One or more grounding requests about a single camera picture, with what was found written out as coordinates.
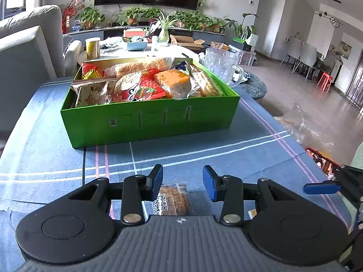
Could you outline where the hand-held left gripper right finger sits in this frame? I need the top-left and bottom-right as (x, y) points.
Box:
(202, 165), (312, 226)

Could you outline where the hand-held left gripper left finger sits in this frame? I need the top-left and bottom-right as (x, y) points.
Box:
(54, 164), (164, 226)

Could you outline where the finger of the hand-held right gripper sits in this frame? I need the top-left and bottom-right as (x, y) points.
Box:
(303, 182), (343, 194)

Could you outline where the brown cake clear packet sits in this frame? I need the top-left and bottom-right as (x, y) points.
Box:
(152, 183), (196, 216)

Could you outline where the green cardboard box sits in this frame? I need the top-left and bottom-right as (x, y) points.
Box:
(60, 57), (241, 148)

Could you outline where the red round cracker packet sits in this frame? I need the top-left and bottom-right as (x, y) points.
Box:
(112, 68), (168, 103)

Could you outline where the orange label cake packet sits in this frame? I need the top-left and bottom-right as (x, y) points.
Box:
(154, 68), (196, 99)

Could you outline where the brown nut print snack packet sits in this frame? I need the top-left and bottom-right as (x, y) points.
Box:
(70, 76), (117, 109)

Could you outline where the red lattice print snack packet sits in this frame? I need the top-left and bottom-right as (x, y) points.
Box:
(82, 63), (105, 75)

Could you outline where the clear plastic bag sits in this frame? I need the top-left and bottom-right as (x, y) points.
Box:
(274, 105), (335, 148)

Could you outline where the dark round marble table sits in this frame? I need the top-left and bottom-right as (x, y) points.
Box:
(227, 65), (267, 100)

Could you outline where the red stool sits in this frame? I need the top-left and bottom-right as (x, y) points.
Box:
(316, 72), (334, 92)

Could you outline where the blue striped tablecloth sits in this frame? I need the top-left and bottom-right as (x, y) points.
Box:
(0, 78), (352, 272)

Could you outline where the glass mug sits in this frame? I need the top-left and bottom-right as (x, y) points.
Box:
(204, 48), (245, 87)

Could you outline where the white round table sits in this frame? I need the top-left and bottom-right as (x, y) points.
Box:
(78, 41), (205, 63)

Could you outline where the white plastic storage box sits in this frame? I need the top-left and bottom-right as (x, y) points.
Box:
(228, 44), (256, 65)

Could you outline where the white dining chair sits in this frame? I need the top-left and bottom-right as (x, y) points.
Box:
(293, 42), (324, 81)
(281, 37), (301, 67)

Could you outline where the blue basket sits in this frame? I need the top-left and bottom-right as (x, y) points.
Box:
(125, 38), (149, 51)

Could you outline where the tan shopping bag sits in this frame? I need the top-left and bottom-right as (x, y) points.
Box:
(210, 41), (230, 51)

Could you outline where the open cardboard box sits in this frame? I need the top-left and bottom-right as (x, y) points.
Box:
(169, 34), (205, 49)

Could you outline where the spider plant in glass vase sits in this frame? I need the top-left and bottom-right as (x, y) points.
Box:
(153, 10), (180, 44)

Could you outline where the yellow can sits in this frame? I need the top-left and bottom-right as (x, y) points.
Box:
(86, 37), (101, 60)

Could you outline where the orange box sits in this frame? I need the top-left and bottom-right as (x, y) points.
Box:
(123, 28), (146, 38)

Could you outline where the large leafy floor plant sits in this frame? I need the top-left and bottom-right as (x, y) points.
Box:
(224, 13), (259, 39)

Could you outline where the potted pothos plant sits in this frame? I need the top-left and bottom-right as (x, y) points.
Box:
(76, 6), (105, 30)
(173, 10), (224, 33)
(113, 6), (162, 26)

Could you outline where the grey sofa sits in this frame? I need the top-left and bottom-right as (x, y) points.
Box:
(0, 5), (83, 132)

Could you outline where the red flower decoration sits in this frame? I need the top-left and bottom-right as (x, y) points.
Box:
(62, 0), (86, 34)

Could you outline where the black ring wall lamp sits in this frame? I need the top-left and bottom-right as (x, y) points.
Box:
(314, 10), (343, 29)

